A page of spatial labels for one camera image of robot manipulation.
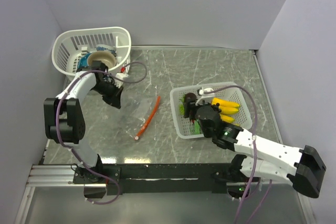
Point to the yellow fake banana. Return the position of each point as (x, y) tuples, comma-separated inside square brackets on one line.
[(228, 108)]

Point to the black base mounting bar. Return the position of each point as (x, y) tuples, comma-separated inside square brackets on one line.
[(160, 178)]

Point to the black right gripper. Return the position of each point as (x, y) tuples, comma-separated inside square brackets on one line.
[(188, 107)]

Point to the beige bowl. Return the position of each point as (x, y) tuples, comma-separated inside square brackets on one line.
[(105, 57)]

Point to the blue patterned white dish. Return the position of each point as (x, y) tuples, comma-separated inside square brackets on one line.
[(102, 47)]

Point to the white perforated tray basket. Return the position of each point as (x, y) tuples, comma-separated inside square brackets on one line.
[(182, 125)]

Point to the blue plate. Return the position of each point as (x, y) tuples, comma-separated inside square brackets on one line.
[(83, 62)]

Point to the dark round fake fruit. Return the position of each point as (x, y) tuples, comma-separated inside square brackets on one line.
[(190, 97)]

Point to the clear zip top bag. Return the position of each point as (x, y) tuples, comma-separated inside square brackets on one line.
[(136, 115)]

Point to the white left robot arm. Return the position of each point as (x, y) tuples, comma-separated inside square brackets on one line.
[(64, 121)]

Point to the aluminium frame rail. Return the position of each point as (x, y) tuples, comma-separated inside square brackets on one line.
[(65, 175)]

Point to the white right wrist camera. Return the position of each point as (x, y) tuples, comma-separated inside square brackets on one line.
[(205, 96)]

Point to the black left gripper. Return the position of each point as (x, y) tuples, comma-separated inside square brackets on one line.
[(115, 99)]

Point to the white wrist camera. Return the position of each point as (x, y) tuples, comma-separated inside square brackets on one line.
[(122, 75), (205, 96)]

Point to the green fake grapes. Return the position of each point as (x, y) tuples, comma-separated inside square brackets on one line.
[(181, 106)]

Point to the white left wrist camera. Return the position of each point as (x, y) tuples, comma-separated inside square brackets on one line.
[(122, 75)]

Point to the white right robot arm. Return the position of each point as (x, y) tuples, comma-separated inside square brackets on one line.
[(303, 168)]

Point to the white slotted dish basket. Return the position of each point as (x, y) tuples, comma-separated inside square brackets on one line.
[(71, 45)]

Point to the red fake apple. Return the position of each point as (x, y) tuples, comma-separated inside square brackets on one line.
[(195, 127)]

